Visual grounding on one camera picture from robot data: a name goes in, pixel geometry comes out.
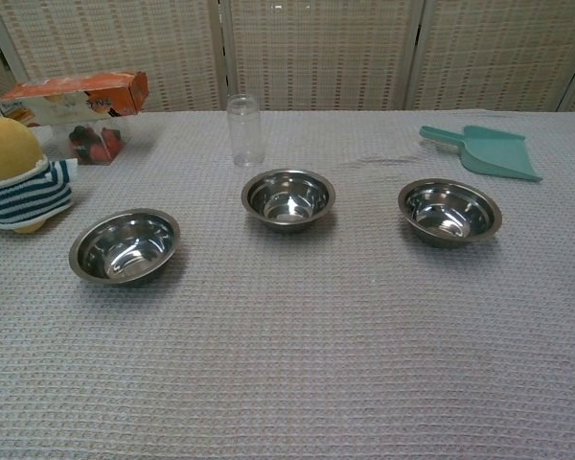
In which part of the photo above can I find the yellow plush toy striped shirt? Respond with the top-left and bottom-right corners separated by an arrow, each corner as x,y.
0,115 -> 81,236

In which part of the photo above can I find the grey woven tablecloth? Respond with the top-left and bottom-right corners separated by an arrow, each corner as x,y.
0,108 -> 575,460

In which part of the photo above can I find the clear drinking glass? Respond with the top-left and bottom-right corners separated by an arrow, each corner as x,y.
226,94 -> 265,168

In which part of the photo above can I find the orange cardboard box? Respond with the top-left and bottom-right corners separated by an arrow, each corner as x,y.
0,70 -> 149,119

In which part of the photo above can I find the stainless steel bowl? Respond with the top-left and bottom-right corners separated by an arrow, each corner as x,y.
68,208 -> 181,285
241,169 -> 337,236
397,177 -> 503,249

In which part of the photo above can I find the teal plastic dustpan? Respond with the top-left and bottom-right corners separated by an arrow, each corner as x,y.
419,125 -> 543,183

